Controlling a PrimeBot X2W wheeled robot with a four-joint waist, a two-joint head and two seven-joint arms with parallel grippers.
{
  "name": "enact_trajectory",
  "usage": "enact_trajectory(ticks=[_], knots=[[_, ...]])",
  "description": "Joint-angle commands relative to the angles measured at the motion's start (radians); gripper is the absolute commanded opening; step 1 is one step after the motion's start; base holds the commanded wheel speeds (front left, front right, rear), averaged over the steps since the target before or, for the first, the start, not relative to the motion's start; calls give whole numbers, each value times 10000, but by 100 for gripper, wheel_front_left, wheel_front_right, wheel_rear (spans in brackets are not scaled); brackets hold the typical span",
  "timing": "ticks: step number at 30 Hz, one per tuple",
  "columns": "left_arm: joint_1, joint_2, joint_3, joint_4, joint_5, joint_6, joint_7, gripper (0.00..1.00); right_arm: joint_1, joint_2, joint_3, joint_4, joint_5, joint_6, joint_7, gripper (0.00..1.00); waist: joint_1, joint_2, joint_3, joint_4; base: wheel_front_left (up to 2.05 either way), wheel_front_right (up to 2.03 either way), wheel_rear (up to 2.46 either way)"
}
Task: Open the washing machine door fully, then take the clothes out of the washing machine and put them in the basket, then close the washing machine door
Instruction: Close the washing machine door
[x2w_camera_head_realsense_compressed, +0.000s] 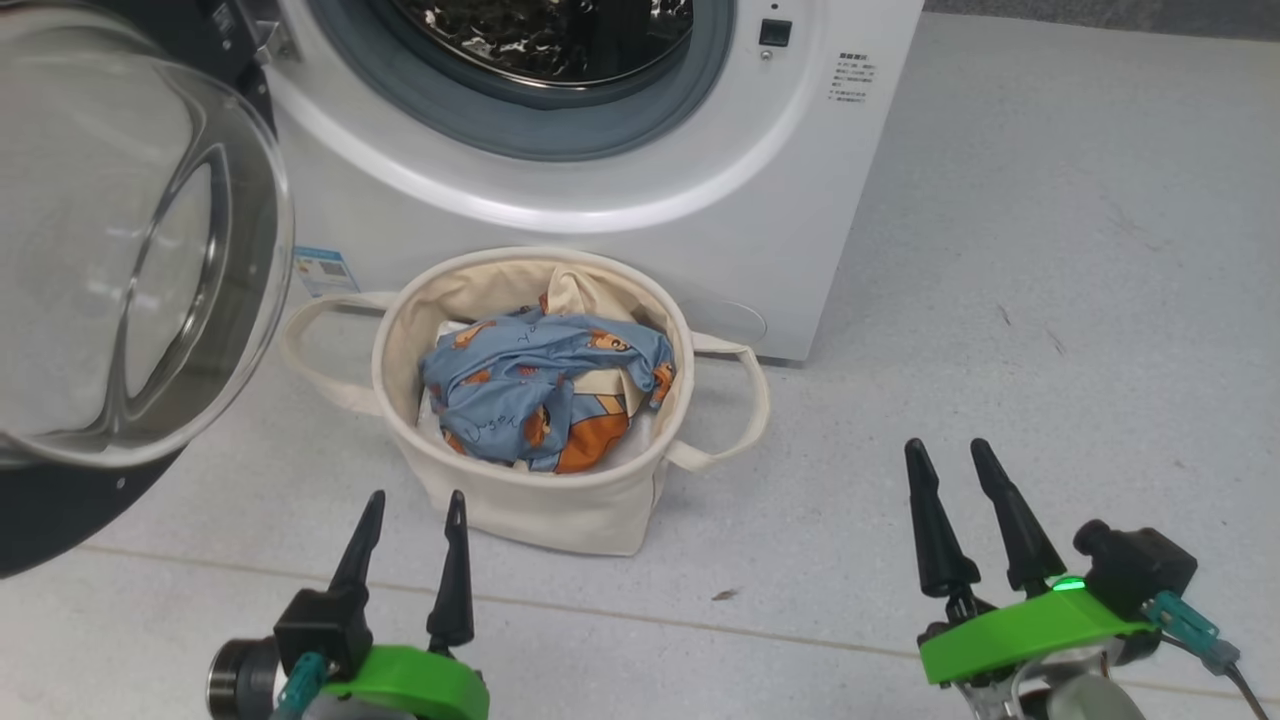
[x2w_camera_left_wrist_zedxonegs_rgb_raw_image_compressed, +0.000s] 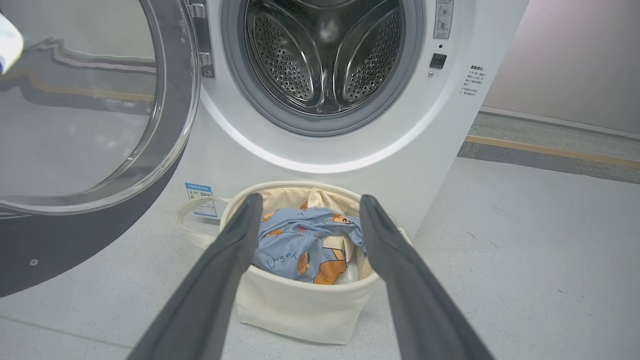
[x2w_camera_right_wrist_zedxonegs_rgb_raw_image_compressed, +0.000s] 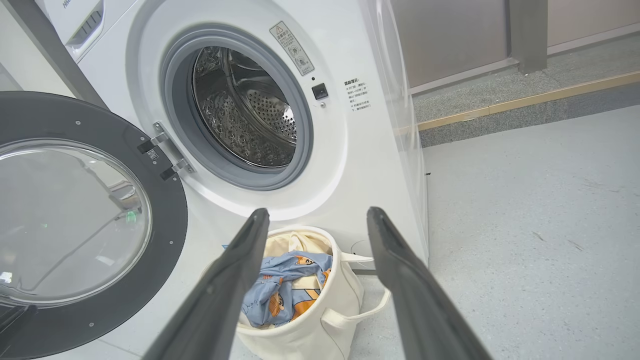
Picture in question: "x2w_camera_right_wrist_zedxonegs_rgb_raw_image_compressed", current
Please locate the grey metal post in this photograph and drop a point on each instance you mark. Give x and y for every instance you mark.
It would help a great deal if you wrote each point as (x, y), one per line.
(526, 35)
(55, 55)

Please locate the washing machine round door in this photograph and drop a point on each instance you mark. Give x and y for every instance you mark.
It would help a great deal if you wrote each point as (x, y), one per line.
(160, 210)

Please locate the grey rubber door gasket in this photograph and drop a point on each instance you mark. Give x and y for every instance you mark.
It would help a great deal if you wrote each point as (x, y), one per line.
(177, 100)

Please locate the steel washer drum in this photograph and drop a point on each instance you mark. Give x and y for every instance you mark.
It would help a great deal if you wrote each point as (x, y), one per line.
(240, 125)

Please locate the white washing machine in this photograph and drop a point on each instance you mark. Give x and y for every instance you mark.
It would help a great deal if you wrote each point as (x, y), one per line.
(360, 175)

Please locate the metal door hinge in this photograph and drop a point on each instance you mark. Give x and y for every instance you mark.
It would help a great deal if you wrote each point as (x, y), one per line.
(167, 150)

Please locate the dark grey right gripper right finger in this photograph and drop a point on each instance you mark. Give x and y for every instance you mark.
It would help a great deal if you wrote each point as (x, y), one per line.
(420, 300)

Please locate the blue cartoon-print cloth garment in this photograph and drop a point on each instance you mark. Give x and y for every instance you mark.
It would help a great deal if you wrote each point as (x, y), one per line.
(280, 280)

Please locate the white detergent drawer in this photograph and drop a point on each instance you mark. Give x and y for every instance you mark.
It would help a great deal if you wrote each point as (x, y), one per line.
(87, 20)

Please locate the cream canvas laundry basket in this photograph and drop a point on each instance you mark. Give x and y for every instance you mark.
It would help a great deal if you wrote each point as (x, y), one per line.
(330, 330)

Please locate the dark grey square plastic block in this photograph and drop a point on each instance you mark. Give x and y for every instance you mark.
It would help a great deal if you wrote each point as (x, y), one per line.
(320, 91)

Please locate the grey warning sticker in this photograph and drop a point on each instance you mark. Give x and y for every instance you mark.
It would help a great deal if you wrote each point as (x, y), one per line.
(292, 47)

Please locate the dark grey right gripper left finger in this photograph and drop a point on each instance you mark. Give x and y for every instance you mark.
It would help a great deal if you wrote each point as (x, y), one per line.
(220, 300)

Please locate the yellow floor edge strip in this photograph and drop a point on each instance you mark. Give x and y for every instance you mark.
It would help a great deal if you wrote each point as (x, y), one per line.
(550, 95)

